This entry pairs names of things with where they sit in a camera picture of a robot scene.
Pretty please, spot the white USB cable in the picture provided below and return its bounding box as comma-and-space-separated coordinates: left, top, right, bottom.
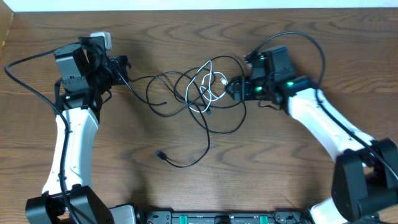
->
185, 60, 229, 114

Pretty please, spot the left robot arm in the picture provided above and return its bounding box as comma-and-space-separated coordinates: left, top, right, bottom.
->
25, 32, 134, 223

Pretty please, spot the left camera cable black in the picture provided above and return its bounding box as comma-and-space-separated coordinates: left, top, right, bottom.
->
4, 42, 91, 224

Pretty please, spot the right camera cable black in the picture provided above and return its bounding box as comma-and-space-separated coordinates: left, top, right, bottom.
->
245, 30, 398, 184

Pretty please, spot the black USB cable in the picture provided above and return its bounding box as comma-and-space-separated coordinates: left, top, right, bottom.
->
107, 60, 206, 118
154, 55, 248, 169

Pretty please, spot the cardboard panel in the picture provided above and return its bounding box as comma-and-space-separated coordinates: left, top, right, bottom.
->
0, 0, 14, 52

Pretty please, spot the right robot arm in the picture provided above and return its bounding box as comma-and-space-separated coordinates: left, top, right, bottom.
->
225, 46, 397, 223

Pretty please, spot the camera cable black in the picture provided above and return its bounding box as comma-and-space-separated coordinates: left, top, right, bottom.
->
245, 30, 398, 184
4, 42, 91, 224

